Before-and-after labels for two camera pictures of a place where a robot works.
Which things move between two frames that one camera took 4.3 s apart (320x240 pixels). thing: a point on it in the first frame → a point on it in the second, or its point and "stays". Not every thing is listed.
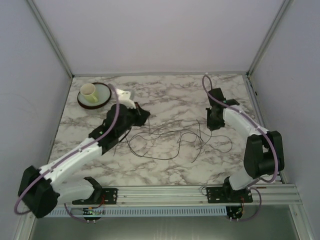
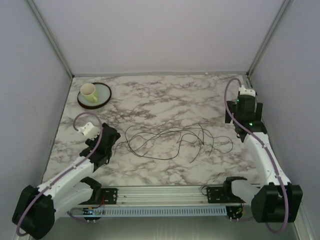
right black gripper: x=212 y=126 → x=231 y=107
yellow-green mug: x=87 y=90 stays
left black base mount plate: x=102 y=196 stays
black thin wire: x=187 y=148 → x=184 y=128
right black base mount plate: x=226 y=195 stays
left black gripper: x=142 y=114 → x=117 y=137
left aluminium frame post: x=53 y=43 stays
